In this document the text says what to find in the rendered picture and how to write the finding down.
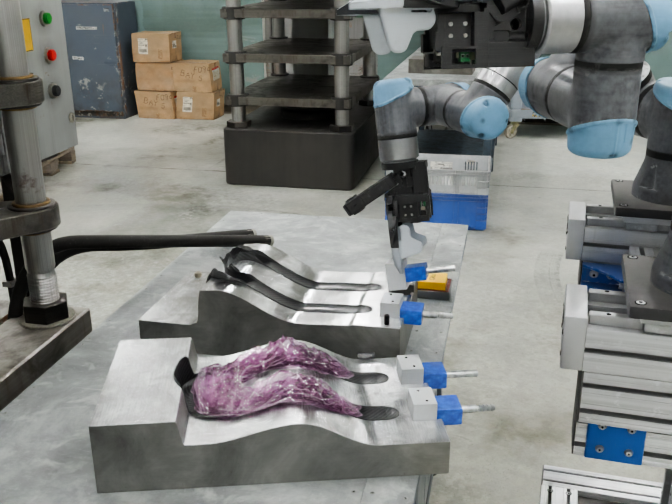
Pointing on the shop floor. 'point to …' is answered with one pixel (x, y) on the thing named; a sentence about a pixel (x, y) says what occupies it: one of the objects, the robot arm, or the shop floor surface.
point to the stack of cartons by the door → (174, 79)
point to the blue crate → (460, 210)
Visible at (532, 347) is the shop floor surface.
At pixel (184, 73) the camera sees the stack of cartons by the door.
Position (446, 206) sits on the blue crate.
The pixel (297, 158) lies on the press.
